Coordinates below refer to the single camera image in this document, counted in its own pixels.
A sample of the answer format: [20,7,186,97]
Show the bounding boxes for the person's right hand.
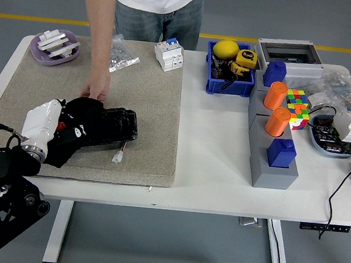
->
[78,67,113,104]

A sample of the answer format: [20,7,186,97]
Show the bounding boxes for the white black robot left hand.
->
[19,95,67,155]

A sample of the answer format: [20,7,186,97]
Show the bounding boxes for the black rag with red patch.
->
[42,93,108,172]

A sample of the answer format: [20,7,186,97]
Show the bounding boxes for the panel wire with white connector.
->
[111,140,129,164]

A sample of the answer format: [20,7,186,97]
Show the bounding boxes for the black table control panel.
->
[298,221,351,235]

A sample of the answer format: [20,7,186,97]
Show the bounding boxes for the clear bag of screws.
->
[108,32,143,76]

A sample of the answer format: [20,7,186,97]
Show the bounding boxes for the grey-brown mat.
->
[0,28,189,190]

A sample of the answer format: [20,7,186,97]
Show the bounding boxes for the purple tray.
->
[28,26,82,69]

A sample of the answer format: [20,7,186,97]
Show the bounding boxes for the white plastic plate stack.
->
[36,27,70,54]

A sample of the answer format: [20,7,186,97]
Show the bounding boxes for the white breaker with blue lever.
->
[152,36,186,74]

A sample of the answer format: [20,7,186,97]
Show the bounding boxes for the dark hand tool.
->
[209,53,231,81]

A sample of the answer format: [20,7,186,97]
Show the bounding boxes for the blue plastic bin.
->
[203,40,260,98]

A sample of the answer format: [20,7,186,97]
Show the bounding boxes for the yellow ball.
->
[211,38,241,61]

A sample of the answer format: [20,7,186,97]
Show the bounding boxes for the small yellow black tape measure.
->
[228,61,252,79]

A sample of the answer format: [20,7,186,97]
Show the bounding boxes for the large yellow tape measure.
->
[235,48,260,71]

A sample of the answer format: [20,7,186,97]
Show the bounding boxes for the orange cylinder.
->
[262,80,290,112]
[264,106,292,139]

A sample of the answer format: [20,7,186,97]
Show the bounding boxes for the small blue block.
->
[263,59,289,89]

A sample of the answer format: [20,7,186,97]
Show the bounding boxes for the large blue block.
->
[265,138,298,170]

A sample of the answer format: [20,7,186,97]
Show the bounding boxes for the grey block holder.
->
[241,69,308,192]

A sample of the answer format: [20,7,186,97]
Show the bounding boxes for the colourful puzzle cube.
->
[284,102,312,133]
[284,88,311,107]

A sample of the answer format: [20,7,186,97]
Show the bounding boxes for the dark electronic components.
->
[311,116,351,153]

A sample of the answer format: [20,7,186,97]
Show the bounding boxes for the grey-blue tray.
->
[306,113,351,161]

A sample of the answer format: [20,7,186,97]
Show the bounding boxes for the clear bags of parts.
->
[306,69,351,112]

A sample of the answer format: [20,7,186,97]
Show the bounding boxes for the white plastic bracket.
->
[47,39,81,61]

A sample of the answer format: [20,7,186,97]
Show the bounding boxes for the black strap loop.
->
[221,74,239,93]

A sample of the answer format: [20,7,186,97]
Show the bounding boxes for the metal bracket under table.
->
[236,216,264,228]

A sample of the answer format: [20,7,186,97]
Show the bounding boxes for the grey electrical enclosure box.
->
[251,36,327,91]

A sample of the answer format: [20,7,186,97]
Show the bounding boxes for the black floor cable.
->
[255,218,286,263]

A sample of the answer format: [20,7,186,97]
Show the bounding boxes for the black adapter cable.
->
[296,104,351,243]

